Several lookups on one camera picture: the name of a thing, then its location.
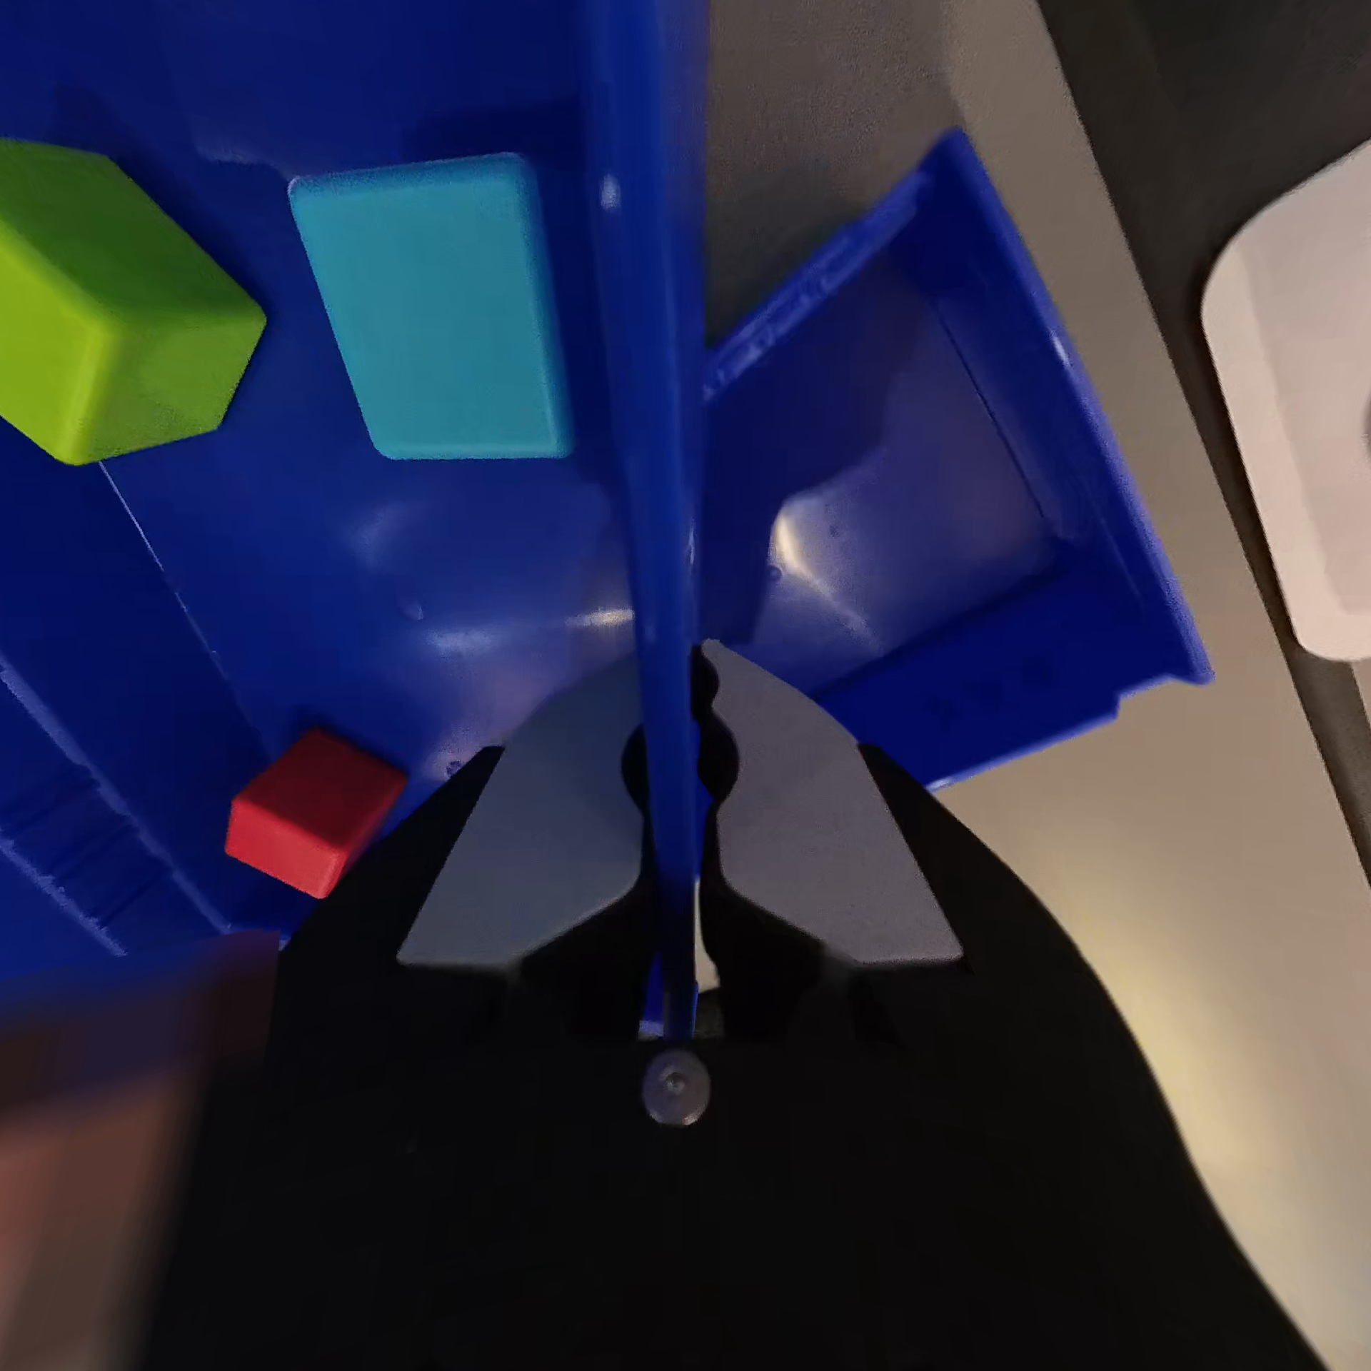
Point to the light blue cube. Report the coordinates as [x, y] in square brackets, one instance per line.
[438, 311]

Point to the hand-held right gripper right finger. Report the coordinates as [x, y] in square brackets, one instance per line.
[814, 837]

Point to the green cube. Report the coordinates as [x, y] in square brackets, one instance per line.
[106, 311]

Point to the red cube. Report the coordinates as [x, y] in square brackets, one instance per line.
[316, 816]

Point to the blue plastic bin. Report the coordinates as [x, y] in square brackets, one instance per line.
[320, 591]
[909, 536]

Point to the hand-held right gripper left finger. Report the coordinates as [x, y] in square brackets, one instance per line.
[535, 858]

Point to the white document stand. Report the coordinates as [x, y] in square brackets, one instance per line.
[1307, 430]

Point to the person's left forearm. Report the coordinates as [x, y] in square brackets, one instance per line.
[95, 1178]

